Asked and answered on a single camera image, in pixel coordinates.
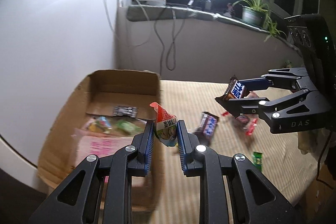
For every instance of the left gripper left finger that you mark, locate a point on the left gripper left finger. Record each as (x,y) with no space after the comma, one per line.
(78,197)

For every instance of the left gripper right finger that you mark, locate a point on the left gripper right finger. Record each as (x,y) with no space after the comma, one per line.
(231,188)

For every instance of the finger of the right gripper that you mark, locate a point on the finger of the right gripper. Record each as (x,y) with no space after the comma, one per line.
(262,83)
(252,105)

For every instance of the snickers bar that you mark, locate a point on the snickers bar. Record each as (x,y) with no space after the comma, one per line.
(235,90)
(206,129)

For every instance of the red date snack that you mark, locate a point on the red date snack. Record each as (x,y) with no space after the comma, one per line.
(245,123)

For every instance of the green candy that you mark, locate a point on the green candy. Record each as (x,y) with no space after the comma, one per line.
(257,158)

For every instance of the red green egg packet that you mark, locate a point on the red green egg packet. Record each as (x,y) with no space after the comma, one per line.
(166,125)

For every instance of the striped yellow table cloth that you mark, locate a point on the striped yellow table cloth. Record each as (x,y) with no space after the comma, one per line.
(282,162)

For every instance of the potted spider plant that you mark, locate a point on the potted spider plant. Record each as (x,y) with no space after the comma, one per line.
(258,13)

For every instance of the brown cardboard box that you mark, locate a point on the brown cardboard box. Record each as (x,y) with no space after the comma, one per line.
(103,114)

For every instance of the grey windowsill mat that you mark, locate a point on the grey windowsill mat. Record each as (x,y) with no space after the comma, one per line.
(152,14)

